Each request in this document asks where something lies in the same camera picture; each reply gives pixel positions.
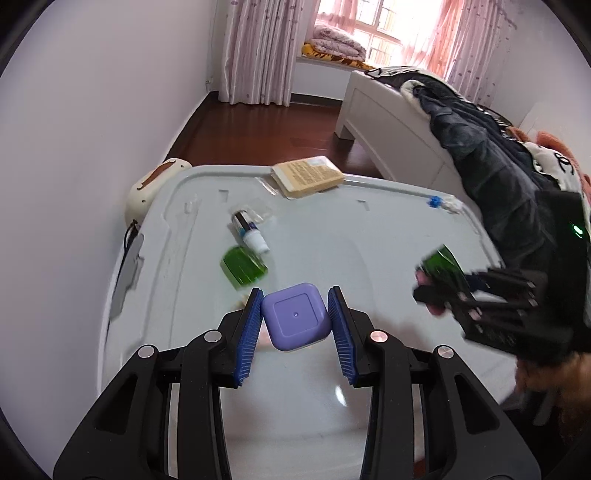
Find green bottle cap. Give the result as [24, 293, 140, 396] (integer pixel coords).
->
[221, 246, 269, 289]

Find blue small clip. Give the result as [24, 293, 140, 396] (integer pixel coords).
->
[429, 196, 442, 208]

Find clear plastic cup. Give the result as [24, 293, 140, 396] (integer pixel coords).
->
[228, 198, 274, 225]

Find cream brown round object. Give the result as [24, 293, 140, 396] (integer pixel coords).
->
[124, 158, 192, 226]

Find pink curtain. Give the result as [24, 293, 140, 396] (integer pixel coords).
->
[427, 0, 519, 107]
[214, 0, 318, 107]

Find white bed frame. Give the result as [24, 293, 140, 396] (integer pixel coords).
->
[335, 71, 480, 214]

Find folded pink blanket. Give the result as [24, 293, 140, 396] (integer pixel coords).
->
[301, 24, 367, 68]

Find purple small case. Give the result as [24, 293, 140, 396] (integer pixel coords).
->
[262, 283, 332, 351]

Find dark green dropper bottle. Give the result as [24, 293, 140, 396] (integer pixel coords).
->
[418, 245, 473, 295]

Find pink curtain right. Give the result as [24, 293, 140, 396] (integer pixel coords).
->
[427, 0, 519, 107]

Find person's right hand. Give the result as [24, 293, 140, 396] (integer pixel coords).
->
[515, 353, 590, 426]

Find pink curtain left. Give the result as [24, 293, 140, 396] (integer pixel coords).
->
[214, 0, 318, 107]

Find small white dark spray bottle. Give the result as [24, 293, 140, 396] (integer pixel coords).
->
[231, 210, 270, 256]

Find dark blue quilt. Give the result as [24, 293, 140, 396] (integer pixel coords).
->
[366, 67, 565, 273]

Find white patterned pillow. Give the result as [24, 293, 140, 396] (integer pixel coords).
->
[505, 126, 590, 227]

